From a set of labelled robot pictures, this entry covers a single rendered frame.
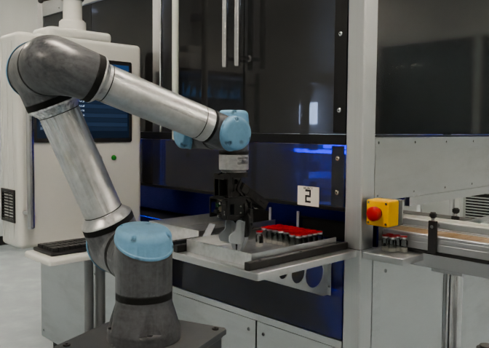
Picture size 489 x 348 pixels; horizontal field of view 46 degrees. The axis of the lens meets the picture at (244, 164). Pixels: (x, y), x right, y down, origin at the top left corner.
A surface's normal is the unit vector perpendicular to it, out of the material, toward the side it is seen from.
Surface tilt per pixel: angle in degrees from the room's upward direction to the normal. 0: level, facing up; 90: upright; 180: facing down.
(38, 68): 101
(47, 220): 90
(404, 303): 90
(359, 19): 90
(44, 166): 90
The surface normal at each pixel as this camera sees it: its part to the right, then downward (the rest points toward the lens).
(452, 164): 0.69, 0.05
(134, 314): -0.11, -0.25
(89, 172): 0.52, 0.07
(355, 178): -0.72, 0.04
